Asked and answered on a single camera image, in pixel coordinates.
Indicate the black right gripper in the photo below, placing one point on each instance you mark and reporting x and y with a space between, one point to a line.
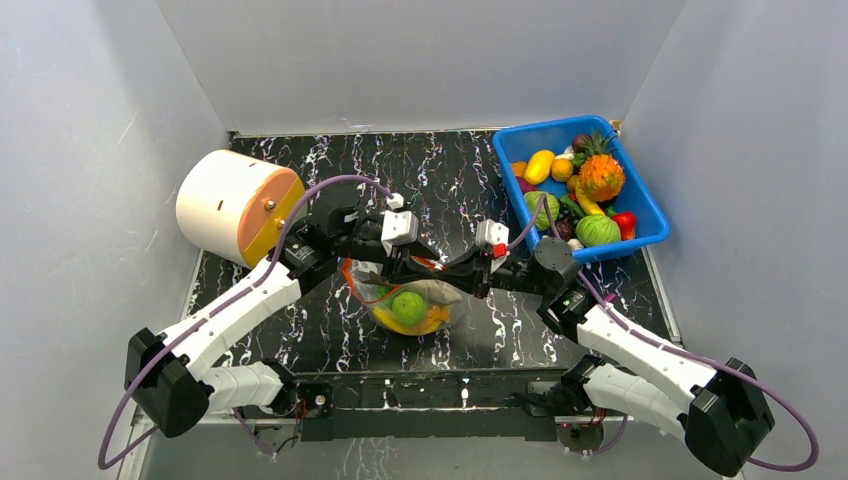
482 273

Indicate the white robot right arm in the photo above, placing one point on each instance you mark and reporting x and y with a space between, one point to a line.
716 411

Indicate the orange toy pineapple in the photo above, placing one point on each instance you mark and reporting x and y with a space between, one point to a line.
601 175

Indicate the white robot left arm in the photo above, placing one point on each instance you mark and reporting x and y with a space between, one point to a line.
173 375

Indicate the green toy cabbage small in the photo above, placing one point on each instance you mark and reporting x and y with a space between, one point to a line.
545 206

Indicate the light green toy fruit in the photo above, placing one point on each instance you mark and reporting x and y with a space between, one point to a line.
409 308

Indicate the blue plastic bin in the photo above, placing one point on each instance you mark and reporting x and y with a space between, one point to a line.
519 143

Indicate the red toy pepper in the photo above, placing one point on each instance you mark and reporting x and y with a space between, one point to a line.
627 224

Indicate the green toy cabbage large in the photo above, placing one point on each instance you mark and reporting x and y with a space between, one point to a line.
597 230

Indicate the grey toy fish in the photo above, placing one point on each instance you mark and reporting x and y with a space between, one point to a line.
436 292

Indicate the clear orange zip top bag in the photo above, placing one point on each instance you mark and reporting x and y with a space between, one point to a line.
374 297

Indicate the white orange cylinder drum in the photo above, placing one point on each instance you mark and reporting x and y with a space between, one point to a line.
235 206

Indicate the yellow toy mango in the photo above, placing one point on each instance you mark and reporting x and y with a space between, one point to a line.
538 167

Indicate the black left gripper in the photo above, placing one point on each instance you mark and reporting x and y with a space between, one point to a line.
401 272

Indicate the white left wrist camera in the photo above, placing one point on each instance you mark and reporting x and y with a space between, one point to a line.
399 227

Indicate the small yellow toy banana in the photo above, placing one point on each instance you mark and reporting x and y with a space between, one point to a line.
589 206

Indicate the dark red toy fruit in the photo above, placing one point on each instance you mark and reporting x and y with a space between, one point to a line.
564 229

